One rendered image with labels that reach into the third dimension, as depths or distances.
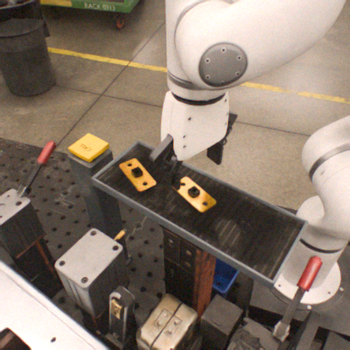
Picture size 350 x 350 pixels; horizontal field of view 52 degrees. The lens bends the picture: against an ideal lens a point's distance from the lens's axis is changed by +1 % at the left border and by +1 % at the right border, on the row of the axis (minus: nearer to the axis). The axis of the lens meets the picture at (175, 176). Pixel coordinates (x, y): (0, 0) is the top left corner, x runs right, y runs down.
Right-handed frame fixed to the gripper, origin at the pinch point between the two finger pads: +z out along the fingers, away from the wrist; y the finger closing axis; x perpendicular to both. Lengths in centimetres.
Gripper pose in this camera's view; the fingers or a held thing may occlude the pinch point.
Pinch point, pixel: (194, 168)
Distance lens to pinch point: 59.0
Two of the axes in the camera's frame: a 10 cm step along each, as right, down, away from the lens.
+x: 6.4, 5.5, -5.4
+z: 0.0, 7.0, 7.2
